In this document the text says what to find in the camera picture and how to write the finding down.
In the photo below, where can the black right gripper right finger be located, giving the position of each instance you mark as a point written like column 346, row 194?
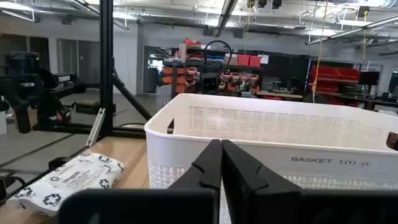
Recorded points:
column 264, row 205

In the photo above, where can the rack of red bins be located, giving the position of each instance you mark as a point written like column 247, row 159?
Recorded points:
column 334, row 76

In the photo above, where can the black background monitor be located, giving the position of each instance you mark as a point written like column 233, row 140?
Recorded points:
column 369, row 77

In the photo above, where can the wooden workbench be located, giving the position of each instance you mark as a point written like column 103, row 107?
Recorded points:
column 280, row 95

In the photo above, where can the black frame foot bracket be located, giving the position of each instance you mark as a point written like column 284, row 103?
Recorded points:
column 60, row 163

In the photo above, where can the red storage bin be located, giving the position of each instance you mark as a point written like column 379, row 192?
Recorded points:
column 255, row 61
column 243, row 60

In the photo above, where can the silver aluminium bracket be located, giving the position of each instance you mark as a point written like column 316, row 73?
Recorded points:
column 95, row 127

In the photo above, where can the long ceiling light strip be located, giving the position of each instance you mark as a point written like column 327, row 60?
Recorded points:
column 351, row 31

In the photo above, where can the black vertical frame post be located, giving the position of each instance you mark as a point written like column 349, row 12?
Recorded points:
column 106, row 62

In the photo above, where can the red tool case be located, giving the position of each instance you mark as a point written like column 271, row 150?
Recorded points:
column 192, row 42

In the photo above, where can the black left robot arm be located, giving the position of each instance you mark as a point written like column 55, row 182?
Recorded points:
column 211, row 79

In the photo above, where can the white perforated plastic basket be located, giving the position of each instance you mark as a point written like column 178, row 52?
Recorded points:
column 280, row 124

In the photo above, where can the shelf with orange bins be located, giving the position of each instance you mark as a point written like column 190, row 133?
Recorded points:
column 177, row 77

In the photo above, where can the black storage cabinet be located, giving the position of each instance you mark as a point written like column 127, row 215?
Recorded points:
column 280, row 71

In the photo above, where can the dark flat floor box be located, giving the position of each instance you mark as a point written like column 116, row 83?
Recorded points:
column 93, row 107

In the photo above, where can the background black robot arm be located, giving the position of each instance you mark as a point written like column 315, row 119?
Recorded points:
column 46, row 93

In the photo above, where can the black horizontal frame rail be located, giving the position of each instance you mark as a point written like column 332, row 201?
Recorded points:
column 77, row 128

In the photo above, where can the white cross-print medical pack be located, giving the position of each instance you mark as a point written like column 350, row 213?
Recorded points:
column 71, row 180

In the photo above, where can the white stacked crates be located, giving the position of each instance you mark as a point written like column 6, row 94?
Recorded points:
column 163, row 95

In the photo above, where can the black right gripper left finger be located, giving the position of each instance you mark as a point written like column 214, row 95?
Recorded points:
column 192, row 205

